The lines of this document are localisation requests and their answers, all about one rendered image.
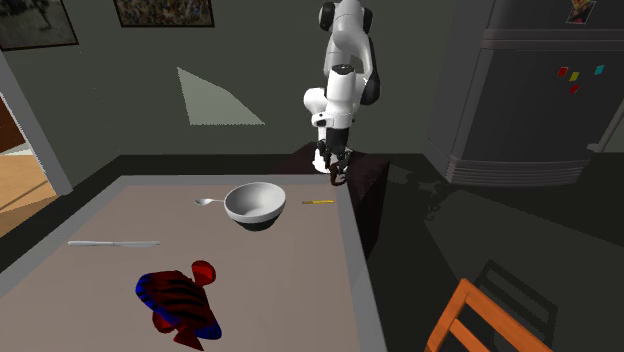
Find grey door frame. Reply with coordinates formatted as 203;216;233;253
0;48;75;197

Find grey-edged table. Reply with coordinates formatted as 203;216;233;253
0;173;390;352

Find dark robot stand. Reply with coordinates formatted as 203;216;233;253
269;141;392;260

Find red and blue fish toy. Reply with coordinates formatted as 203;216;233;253
134;259;224;352

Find orange wooden chair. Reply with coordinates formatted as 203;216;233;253
423;277;555;352

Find white bowl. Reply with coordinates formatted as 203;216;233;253
223;181;287;233

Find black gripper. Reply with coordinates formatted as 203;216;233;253
317;127;354;187

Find dark grey refrigerator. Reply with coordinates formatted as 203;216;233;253
422;0;624;188

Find silver table knife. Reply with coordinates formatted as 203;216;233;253
67;239;162;249

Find large framed wall picture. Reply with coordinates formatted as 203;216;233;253
0;0;80;52

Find wide framed wall picture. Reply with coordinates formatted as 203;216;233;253
112;0;216;29

